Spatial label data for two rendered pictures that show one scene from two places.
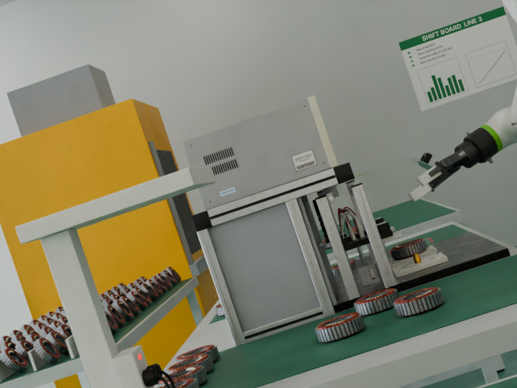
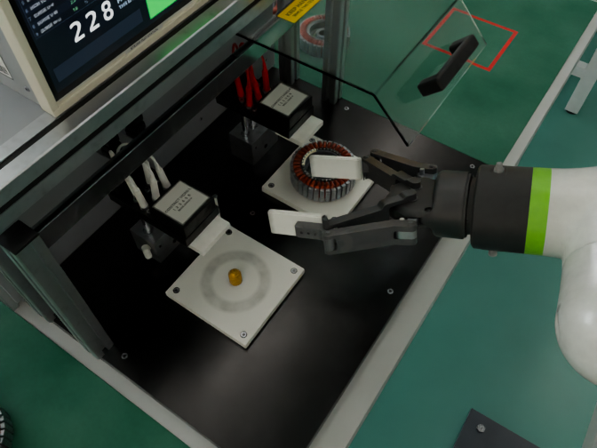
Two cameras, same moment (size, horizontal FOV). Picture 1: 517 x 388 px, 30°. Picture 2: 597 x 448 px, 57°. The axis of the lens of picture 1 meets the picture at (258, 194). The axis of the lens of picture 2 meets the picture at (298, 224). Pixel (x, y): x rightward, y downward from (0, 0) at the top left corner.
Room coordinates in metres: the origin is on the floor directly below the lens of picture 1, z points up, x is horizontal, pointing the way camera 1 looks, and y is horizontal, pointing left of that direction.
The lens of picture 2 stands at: (2.43, -0.65, 1.52)
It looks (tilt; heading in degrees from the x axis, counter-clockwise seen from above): 55 degrees down; 30
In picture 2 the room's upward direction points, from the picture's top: straight up
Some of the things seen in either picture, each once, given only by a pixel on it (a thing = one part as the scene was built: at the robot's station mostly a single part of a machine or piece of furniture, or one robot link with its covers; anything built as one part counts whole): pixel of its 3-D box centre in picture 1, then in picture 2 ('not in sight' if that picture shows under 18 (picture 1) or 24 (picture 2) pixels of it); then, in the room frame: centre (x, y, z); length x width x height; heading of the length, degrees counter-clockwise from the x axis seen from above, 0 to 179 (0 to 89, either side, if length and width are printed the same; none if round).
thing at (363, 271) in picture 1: (368, 273); (162, 229); (2.74, -0.22, 0.80); 0.07 x 0.05 x 0.06; 176
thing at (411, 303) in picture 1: (418, 302); not in sight; (2.17, -0.26, 0.77); 0.11 x 0.11 x 0.04
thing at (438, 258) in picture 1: (418, 264); (235, 282); (2.73, -0.37, 0.78); 0.15 x 0.15 x 0.01; 86
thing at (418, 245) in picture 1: (408, 249); (322, 170); (2.97, -0.38, 0.80); 0.11 x 0.11 x 0.04
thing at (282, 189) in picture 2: (411, 256); (322, 180); (2.97, -0.38, 0.78); 0.15 x 0.15 x 0.01; 86
